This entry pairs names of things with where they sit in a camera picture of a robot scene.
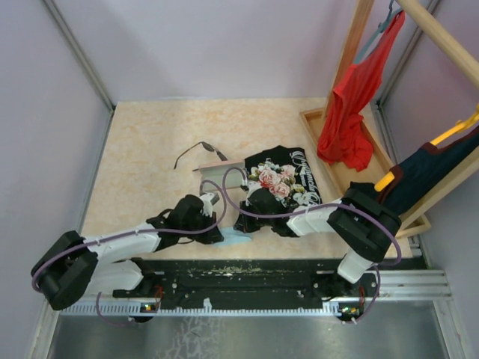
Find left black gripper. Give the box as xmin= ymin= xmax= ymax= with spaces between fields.
xmin=180 ymin=209 xmax=224 ymax=245

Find light blue cleaning cloth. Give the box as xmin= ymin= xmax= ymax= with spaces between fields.
xmin=217 ymin=227 xmax=251 ymax=246

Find pink glasses case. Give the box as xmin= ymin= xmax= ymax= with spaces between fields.
xmin=194 ymin=159 xmax=245 ymax=189

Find thin-framed sunglasses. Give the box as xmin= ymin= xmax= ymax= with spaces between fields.
xmin=174 ymin=141 xmax=228 ymax=170

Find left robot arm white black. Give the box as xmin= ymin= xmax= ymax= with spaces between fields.
xmin=31 ymin=193 xmax=224 ymax=310

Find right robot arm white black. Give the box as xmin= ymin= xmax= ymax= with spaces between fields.
xmin=236 ymin=180 xmax=401 ymax=296

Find black floral t-shirt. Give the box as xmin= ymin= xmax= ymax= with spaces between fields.
xmin=245 ymin=145 xmax=322 ymax=208

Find red tank top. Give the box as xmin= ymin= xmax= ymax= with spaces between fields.
xmin=317 ymin=10 xmax=406 ymax=172

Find wooden clothes rack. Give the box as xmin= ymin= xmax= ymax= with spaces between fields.
xmin=322 ymin=1 xmax=478 ymax=238

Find navy blue garment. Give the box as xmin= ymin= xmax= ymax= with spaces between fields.
xmin=377 ymin=128 xmax=478 ymax=215

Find yellow clothes hanger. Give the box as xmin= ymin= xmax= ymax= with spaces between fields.
xmin=374 ymin=105 xmax=479 ymax=192

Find grey clothes hanger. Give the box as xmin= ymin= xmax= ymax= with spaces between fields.
xmin=353 ymin=0 xmax=402 ymax=64

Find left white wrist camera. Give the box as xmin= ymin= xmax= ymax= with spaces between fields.
xmin=199 ymin=192 xmax=219 ymax=217

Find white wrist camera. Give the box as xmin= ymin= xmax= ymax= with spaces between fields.
xmin=240 ymin=180 xmax=263 ymax=198
xmin=199 ymin=192 xmax=219 ymax=217

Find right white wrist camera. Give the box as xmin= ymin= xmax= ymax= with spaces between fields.
xmin=240 ymin=180 xmax=263 ymax=198

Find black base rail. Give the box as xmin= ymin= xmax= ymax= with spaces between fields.
xmin=113 ymin=259 xmax=376 ymax=310

